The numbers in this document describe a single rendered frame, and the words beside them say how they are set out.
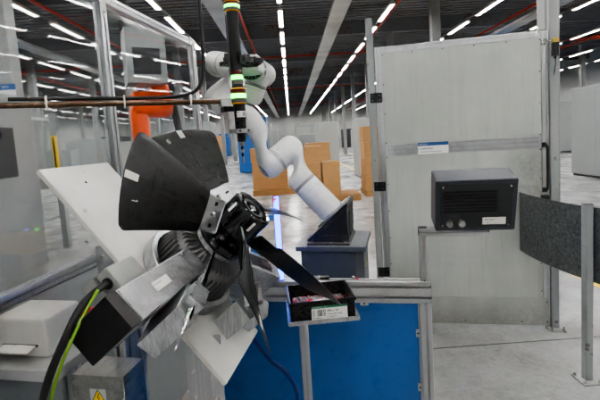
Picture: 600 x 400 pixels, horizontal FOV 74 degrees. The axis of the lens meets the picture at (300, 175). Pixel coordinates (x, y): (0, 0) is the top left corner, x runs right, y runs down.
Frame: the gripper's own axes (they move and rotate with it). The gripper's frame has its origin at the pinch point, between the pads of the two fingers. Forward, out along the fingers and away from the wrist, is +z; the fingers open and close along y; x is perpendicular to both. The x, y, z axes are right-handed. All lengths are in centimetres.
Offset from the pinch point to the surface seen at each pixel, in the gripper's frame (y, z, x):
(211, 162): 9.2, 1.3, -29.0
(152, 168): 10.0, 31.5, -28.1
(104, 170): 42, 5, -29
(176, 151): 18.4, 3.8, -25.0
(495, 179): -76, -29, -41
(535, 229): -134, -159, -89
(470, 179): -68, -29, -41
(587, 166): -560, -1004, -134
